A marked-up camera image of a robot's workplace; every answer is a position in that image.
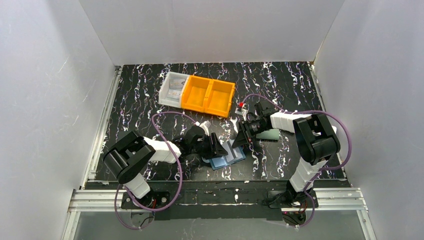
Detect right orange plastic bin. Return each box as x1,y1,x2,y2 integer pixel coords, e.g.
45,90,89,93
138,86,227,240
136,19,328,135
204,79,235,118

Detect left orange plastic bin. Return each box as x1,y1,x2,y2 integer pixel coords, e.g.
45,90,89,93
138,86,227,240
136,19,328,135
181,75,212,113

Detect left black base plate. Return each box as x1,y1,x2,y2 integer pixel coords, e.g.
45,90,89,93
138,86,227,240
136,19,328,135
121,190,171,210

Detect orange plastic bin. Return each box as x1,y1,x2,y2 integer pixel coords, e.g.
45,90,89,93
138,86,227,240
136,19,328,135
204,79,235,118
181,75,212,113

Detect white plastic bin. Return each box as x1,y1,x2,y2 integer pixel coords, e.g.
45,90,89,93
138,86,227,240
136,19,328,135
158,71,190,109

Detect black flat box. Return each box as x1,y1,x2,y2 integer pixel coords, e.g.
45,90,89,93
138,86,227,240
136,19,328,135
112,130,141,155

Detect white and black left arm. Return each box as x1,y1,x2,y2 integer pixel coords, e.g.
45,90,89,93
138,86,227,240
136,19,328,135
103,125,228,200

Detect silver wrench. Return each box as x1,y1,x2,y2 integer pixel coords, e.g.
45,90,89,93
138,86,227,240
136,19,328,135
229,117,238,134

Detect credit card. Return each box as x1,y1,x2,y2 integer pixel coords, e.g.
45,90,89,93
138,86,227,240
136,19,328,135
169,78,186,90
166,90,181,101

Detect blue card holder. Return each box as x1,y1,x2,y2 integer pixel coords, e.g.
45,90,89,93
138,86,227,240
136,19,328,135
205,139,246,170

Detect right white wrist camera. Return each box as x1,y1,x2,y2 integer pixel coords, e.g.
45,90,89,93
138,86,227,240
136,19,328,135
234,102,248,121

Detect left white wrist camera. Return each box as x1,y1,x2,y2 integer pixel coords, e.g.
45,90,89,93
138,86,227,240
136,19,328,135
195,120,211,136

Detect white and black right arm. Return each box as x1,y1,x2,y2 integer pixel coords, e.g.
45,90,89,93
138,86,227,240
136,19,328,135
232,101,341,207

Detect green card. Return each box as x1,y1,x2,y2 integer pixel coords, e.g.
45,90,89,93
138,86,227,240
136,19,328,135
255,129,280,142

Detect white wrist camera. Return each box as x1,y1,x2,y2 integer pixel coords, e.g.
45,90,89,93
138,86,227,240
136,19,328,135
234,102,248,121
195,120,211,136

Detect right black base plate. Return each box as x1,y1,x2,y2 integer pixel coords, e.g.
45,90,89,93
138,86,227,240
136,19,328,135
261,190,319,211

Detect aluminium front rail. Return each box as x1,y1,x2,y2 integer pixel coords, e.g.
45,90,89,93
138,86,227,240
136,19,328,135
67,188,368,212

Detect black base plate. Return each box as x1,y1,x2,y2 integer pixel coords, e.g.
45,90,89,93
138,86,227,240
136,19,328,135
121,190,171,210
261,190,319,211

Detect aluminium rail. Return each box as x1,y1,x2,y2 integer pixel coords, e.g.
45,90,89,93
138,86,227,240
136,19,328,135
67,188,368,212
79,65,123,190

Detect aluminium left rail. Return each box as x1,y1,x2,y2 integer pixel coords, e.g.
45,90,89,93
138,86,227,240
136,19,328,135
79,65,123,190

